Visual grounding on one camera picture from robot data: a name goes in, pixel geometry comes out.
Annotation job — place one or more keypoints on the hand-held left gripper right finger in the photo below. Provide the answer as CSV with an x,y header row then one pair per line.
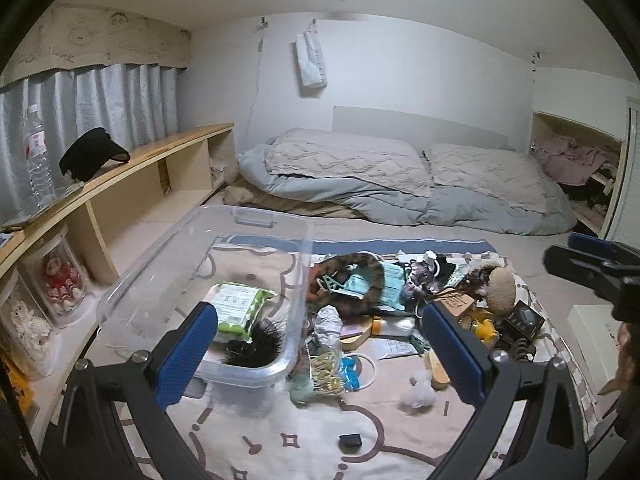
x,y
450,355

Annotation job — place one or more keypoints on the wooden shelf unit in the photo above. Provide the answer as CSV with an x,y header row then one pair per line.
x,y
150,180

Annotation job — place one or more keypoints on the black bristly hair claw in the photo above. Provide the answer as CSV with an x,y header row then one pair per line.
x,y
257,345

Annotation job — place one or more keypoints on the white headboard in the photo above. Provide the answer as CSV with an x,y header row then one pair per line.
x,y
420,122

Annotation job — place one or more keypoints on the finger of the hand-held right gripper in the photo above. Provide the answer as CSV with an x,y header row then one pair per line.
x,y
570,262
592,246

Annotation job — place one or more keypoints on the brown engraved tag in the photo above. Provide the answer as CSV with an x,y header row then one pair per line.
x,y
454,305

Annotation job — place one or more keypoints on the red doll in clear case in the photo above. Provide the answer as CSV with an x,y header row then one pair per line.
x,y
60,280

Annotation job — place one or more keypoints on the brown fluffy plush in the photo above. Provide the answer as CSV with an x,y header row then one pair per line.
x,y
500,287

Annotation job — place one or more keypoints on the teal face mask pack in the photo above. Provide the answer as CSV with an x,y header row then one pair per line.
x,y
392,285

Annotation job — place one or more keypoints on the brown hair claw clip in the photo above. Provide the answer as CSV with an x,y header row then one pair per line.
x,y
523,349

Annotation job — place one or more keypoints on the small black block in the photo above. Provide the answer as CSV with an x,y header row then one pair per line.
x,y
350,442

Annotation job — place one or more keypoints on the white louvered door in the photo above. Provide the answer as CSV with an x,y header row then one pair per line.
x,y
625,175

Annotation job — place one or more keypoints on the brown fleece blanket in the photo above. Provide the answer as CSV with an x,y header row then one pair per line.
x,y
280,205

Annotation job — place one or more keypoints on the mint green small item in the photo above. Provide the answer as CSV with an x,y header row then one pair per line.
x,y
301,390

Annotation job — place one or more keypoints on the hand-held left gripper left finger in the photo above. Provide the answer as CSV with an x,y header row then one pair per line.
x,y
187,350

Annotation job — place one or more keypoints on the blue-grey duvet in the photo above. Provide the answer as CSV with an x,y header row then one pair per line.
x,y
450,210

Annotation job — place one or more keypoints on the yellow small toy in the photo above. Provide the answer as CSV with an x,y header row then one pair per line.
x,y
484,329

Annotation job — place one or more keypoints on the black visor cap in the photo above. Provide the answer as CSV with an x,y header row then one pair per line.
x,y
92,152

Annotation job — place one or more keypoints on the blue small packet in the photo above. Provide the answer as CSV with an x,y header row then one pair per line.
x,y
350,374

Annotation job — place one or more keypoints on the black small camera gadget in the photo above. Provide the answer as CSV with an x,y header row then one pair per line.
x,y
522,320

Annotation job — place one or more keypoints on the leopard print scrunchie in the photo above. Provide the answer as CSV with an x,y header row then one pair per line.
x,y
372,272

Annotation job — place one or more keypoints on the cartoon printed blanket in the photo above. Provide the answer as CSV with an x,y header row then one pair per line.
x,y
300,430

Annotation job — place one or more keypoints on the beige printed curtain valance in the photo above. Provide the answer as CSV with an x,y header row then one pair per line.
x,y
100,35

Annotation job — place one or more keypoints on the white fluffy tuft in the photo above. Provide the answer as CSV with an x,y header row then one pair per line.
x,y
419,392

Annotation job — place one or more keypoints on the clear water bottle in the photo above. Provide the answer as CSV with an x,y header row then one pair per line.
x,y
39,160

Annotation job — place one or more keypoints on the white plush in clear case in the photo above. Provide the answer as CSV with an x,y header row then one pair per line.
x,y
25,325

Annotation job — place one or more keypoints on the beige quilted pillow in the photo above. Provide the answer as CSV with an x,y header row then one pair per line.
x,y
345,160
495,175

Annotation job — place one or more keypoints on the pile of clothes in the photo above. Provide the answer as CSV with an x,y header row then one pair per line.
x,y
575,160

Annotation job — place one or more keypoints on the green wet wipes pack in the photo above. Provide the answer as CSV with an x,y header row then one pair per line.
x,y
240,307

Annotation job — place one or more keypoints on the white hanging bag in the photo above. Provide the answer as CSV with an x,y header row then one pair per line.
x,y
311,62

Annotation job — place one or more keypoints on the grey curtain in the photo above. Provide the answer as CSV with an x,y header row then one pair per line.
x,y
100,110

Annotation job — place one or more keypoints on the clear plastic storage box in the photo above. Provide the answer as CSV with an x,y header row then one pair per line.
x,y
165,270

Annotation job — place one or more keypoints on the purple knitted pouch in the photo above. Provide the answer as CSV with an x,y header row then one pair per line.
x,y
419,280

